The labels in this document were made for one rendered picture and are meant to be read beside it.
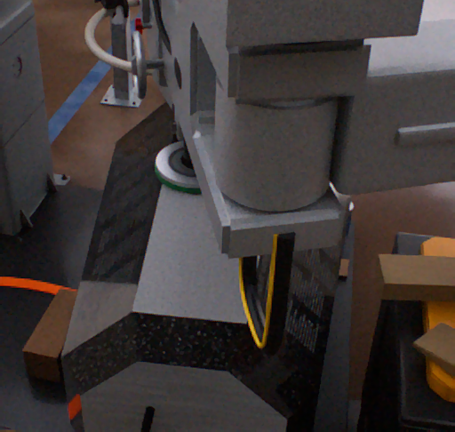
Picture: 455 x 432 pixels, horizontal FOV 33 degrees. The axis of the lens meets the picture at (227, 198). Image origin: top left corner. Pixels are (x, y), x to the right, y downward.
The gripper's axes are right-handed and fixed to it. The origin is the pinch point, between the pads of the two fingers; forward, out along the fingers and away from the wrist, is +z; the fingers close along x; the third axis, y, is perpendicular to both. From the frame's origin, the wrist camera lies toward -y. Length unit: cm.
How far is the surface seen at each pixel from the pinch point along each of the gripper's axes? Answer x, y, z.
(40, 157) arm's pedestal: -33, 20, 68
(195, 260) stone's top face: 106, 58, -3
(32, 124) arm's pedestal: -33, 22, 50
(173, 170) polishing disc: 78, 41, -3
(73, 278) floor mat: 20, 42, 83
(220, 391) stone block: 131, 73, 7
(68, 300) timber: 39, 55, 69
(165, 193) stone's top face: 82, 47, -1
